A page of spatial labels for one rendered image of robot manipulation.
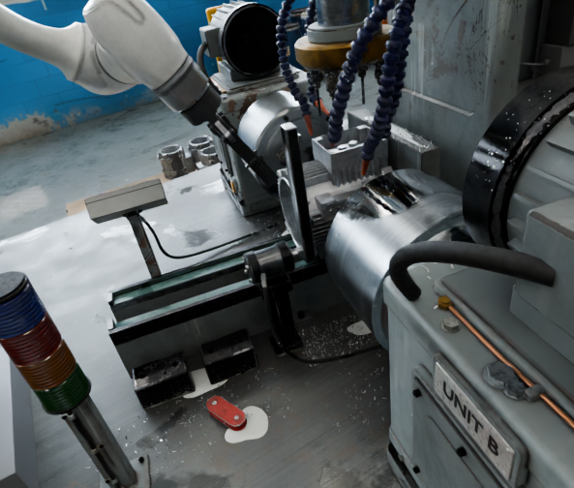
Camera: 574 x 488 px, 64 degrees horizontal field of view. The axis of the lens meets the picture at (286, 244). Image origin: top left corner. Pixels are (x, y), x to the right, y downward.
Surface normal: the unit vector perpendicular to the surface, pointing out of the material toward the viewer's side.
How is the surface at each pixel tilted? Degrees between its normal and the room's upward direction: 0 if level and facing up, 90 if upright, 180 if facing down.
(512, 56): 90
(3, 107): 90
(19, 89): 90
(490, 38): 90
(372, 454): 0
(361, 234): 47
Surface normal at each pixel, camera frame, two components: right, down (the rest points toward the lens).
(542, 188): -0.92, -0.04
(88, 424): 0.33, 0.48
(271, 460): -0.15, -0.83
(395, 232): -0.62, -0.54
